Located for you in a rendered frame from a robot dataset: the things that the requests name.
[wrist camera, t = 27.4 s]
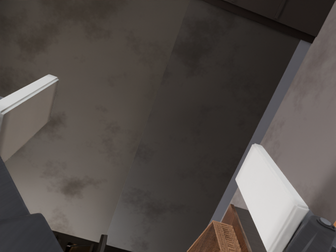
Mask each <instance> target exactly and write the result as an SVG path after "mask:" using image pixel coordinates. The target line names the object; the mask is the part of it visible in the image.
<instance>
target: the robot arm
mask: <svg viewBox="0 0 336 252"><path fill-rule="evenodd" d="M58 83H59V79H58V77H56V76H53V75H50V74H48V75H46V76H44V77H42V78H41V79H39V80H37V81H35V82H33V83H31V84H29V85H27V86H25V87H23V88H22V89H20V90H18V91H16V92H14V93H12V94H10V95H8V96H6V97H1V96H0V252H64V251H63V249H62V248H61V246H60V244H59V242H58V240H57V239H56V237H55V235H54V233H53V231H52V230H51V228H50V226H49V224H48V222H47V221H46V219H45V217H44V216H43V215H42V214H41V213H34V214H30V212H29V210H28V208H27V206H26V204H25V202H24V200H23V199H22V197H21V195H20V193H19V191H18V189H17V187H16V185H15V183H14V181H13V179H12V177H11V175H10V173H9V171H8V169H7V167H6V166H5V164H4V163H5V162H6V161H7V160H8V159H9V158H10V157H11V156H12V155H13V154H14V153H15V152H16V151H17V150H19V149H20V148H21V147H22V146H23V145H24V144H25V143H26V142H27V141H28V140H29V139H30V138H31V137H32V136H33V135H35V134H36V133H37V132H38V131H39V130H40V129H41V128H42V127H43V126H44V125H45V124H46V123H47V122H48V121H49V120H50V116H51V112H52V108H53V104H54V99H55V95H56V91H57V87H58ZM235 180H236V182H237V185H238V187H239V189H240V192H241V194H242V196H243V198H244V201H245V203H246V205H247V207H248V210H249V212H250V214H251V217H252V219H253V221H254V223H255V226H256V228H257V230H258V233H259V235H260V237H261V239H262V242H263V244H264V246H265V248H266V251H267V252H284V251H285V252H336V227H335V226H334V225H333V224H332V223H330V222H329V221H328V220H327V219H325V218H322V217H320V216H318V215H314V214H313V212H312V211H311V210H310V208H309V207H308V206H307V204H306V203H305V202H304V201H303V199H302V198H301V197H300V195H299V194H298V193H297V191H296V190H295V189H294V187H293V186H292V185H291V183H290V182H289V181H288V179H287V178H286V177H285V175H284V174H283V173H282V172H281V170H280V169H279V168H278V166H277V165H276V164H275V162H274V161H273V160H272V158H271V157H270V156H269V154H268V153H267V152H266V150H265V149H264V148H263V146H262V145H259V144H256V143H255V144H253V145H252V146H251V148H250V150H249V152H248V154H247V156H246V158H245V160H244V162H243V164H242V166H241V168H240V170H239V173H238V175H237V177H236V179H235ZM287 246H288V248H287ZM286 248H287V249H286ZM285 249H286V250H285Z"/></svg>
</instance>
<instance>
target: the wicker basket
mask: <svg viewBox="0 0 336 252"><path fill-rule="evenodd" d="M187 252H242V250H241V247H240V244H239V242H238V239H237V236H236V233H235V231H234V228H233V226H232V225H228V224H225V223H222V222H218V221H215V220H212V222H211V223H210V224H209V225H208V226H207V228H206V229H205V230H204V231H203V232H202V233H201V235H200V236H199V237H198V239H196V241H195V242H194V243H193V245H191V247H190V248H189V249H188V250H187Z"/></svg>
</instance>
